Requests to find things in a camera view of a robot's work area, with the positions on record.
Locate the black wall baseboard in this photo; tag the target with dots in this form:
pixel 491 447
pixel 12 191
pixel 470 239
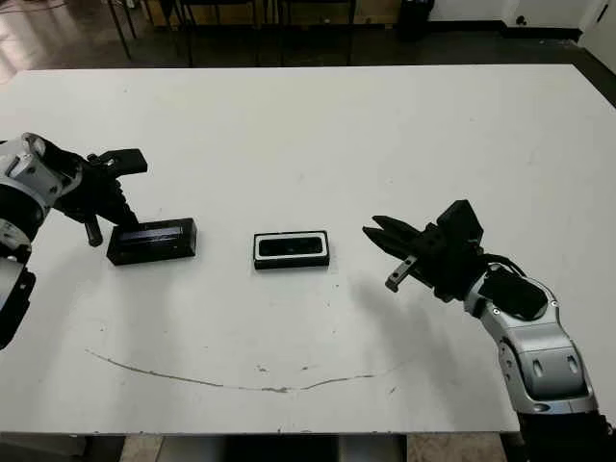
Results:
pixel 529 33

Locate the black trash bin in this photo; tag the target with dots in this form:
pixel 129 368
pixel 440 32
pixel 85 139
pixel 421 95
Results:
pixel 414 19

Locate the white door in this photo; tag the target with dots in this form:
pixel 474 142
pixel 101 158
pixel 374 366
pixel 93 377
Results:
pixel 601 31

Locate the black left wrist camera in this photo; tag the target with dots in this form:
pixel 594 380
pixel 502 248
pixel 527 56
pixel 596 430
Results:
pixel 127 161

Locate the black metal table leg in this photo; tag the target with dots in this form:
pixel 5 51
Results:
pixel 120 29

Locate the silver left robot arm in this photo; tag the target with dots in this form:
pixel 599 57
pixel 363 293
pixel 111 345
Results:
pixel 19 192

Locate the black box lid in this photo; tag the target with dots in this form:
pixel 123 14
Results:
pixel 159 248

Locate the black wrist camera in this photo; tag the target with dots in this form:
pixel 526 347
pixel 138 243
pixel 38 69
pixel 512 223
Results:
pixel 127 161
pixel 462 221

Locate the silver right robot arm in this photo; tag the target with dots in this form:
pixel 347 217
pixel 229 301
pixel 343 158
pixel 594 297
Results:
pixel 548 356

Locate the black box with white insert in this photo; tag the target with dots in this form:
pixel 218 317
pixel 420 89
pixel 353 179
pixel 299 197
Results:
pixel 289 264

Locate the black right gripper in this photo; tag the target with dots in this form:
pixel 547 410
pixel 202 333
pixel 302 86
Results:
pixel 447 269

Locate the dark grey robot body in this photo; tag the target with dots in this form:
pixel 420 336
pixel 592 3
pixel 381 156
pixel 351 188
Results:
pixel 279 450

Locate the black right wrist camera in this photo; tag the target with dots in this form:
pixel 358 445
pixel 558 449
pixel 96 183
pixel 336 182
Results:
pixel 462 221

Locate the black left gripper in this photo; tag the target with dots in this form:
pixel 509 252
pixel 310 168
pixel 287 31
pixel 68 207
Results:
pixel 94 187

